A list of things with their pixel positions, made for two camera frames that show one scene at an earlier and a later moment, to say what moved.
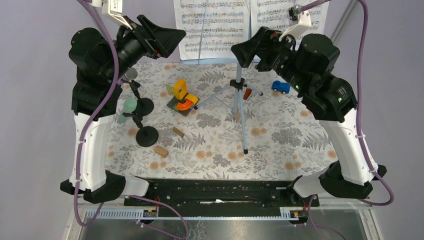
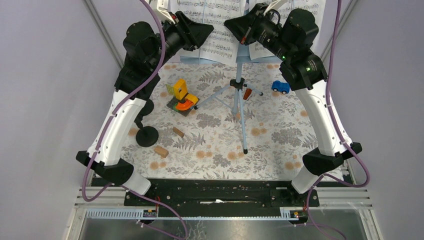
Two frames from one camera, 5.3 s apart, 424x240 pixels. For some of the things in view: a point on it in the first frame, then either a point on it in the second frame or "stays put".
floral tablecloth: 212,120 stays put
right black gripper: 265,39 → 244,27
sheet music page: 274,14 stays put
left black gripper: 163,41 → 195,33
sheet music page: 211,26 stays put
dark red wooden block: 247,94 stays put
